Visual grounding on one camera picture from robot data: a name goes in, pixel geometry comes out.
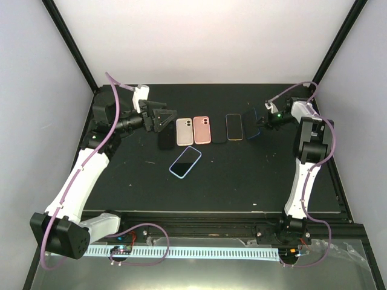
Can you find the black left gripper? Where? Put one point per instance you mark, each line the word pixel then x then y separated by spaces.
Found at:
pixel 155 124

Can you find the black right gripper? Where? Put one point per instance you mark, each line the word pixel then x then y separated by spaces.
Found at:
pixel 267 122

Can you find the blue smartphone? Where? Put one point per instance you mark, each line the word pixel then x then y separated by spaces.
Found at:
pixel 249 123

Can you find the phone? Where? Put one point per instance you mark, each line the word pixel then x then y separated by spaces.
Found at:
pixel 201 130
pixel 166 138
pixel 185 162
pixel 184 132

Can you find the black smartphone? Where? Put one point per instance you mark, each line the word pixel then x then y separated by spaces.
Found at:
pixel 234 127
pixel 218 130

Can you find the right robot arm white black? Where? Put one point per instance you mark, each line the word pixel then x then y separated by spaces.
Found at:
pixel 314 144

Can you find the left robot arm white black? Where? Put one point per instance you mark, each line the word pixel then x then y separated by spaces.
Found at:
pixel 59 229

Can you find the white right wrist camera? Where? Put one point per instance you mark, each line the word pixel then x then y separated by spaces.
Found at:
pixel 271 107

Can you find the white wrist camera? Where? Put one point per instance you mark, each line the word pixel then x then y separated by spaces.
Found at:
pixel 271 107
pixel 141 92

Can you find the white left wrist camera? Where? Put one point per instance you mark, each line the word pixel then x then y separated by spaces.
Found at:
pixel 141 92

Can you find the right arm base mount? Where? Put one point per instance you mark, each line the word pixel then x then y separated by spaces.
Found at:
pixel 280 234

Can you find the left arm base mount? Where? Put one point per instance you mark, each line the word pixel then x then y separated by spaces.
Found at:
pixel 128 235

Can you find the white slotted cable duct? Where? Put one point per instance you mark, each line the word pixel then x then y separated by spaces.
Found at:
pixel 183 252

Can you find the right black frame post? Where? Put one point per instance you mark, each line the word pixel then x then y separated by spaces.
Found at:
pixel 341 35

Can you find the black frame post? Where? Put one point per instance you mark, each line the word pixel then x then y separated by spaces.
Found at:
pixel 341 35
pixel 66 35

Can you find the left black frame post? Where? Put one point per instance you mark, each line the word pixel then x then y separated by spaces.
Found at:
pixel 66 35

